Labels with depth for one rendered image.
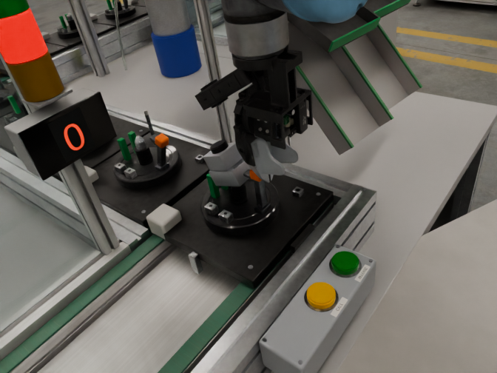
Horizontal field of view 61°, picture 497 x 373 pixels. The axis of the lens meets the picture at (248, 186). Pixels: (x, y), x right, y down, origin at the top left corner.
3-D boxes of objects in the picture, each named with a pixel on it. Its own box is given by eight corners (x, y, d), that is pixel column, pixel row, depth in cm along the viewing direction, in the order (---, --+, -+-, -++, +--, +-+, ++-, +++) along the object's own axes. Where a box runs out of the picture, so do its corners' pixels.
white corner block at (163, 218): (185, 226, 77) (180, 209, 75) (167, 242, 75) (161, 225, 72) (168, 217, 80) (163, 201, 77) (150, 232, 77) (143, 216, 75)
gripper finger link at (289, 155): (293, 189, 64) (289, 138, 58) (262, 178, 67) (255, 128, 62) (305, 178, 66) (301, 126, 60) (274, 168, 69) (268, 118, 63)
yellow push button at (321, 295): (340, 297, 61) (340, 289, 60) (326, 317, 58) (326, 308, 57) (316, 286, 63) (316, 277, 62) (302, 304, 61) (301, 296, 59)
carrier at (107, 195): (228, 162, 92) (218, 110, 84) (145, 229, 78) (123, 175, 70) (155, 136, 105) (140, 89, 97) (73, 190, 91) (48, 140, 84)
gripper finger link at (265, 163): (282, 201, 62) (276, 149, 57) (250, 189, 66) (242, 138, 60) (293, 189, 64) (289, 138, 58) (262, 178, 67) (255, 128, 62)
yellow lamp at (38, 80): (72, 88, 54) (56, 51, 51) (37, 106, 51) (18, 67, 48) (51, 82, 57) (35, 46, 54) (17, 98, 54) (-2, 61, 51)
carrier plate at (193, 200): (333, 200, 78) (333, 190, 76) (254, 290, 64) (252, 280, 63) (234, 164, 91) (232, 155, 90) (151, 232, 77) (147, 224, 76)
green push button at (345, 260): (363, 266, 65) (363, 256, 63) (350, 283, 62) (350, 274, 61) (339, 255, 67) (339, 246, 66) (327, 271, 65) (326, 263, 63)
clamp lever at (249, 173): (270, 203, 72) (265, 167, 67) (263, 210, 70) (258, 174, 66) (254, 196, 74) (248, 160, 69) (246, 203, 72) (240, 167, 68)
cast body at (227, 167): (256, 172, 71) (239, 135, 68) (239, 186, 69) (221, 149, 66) (224, 172, 77) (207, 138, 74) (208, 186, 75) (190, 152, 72)
